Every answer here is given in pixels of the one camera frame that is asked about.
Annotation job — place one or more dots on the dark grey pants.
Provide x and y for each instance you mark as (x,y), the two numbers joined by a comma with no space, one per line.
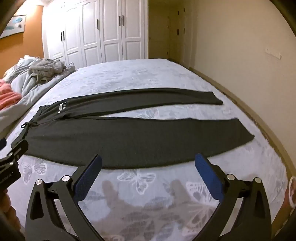
(129,139)

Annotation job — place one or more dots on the pink blanket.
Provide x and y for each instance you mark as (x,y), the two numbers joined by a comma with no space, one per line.
(8,95)

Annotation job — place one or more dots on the bed with butterfly sheet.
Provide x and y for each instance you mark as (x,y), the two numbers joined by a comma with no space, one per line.
(175,76)

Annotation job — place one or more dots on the white wardrobe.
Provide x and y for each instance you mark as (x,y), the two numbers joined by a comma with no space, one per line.
(92,30)

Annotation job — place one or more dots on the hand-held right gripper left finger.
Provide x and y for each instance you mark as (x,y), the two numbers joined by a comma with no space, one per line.
(89,176)

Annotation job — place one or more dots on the person's left forearm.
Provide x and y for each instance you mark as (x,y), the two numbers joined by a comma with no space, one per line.
(5,204)

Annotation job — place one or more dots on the framed feather picture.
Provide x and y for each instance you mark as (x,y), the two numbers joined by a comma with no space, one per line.
(13,25)

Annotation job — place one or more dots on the crumpled grey garment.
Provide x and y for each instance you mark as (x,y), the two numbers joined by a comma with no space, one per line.
(46,68)

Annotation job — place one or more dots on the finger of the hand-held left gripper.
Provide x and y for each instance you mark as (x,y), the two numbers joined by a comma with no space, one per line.
(2,144)
(20,147)

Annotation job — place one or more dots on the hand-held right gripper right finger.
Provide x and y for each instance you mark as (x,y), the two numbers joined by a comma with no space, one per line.
(208,176)

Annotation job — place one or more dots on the beige door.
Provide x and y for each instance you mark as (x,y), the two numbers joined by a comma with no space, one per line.
(177,34)

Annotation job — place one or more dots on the light grey duvet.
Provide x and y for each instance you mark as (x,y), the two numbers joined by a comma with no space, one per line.
(23,78)

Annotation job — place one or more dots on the red and white object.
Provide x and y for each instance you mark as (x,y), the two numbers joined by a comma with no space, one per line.
(292,191)

